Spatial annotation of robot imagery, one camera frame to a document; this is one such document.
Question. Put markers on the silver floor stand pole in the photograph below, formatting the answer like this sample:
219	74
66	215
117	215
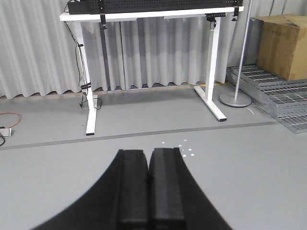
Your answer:
236	98

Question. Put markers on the stacked metal grating panels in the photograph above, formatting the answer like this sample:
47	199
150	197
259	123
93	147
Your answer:
285	101

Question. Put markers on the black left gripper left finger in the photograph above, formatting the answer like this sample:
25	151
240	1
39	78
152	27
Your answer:
133	198

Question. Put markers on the black perforated pegboard panel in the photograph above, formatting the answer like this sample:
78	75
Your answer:
127	6

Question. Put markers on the grey power strip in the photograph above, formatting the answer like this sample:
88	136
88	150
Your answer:
6	132

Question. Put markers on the white standing desk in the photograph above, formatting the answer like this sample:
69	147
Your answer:
174	43

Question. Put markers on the brown cardboard box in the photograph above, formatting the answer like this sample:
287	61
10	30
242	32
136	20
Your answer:
283	46

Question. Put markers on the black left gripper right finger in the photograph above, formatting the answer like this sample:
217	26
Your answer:
165	205

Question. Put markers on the grey curtain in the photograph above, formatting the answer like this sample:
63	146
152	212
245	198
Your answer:
37	52

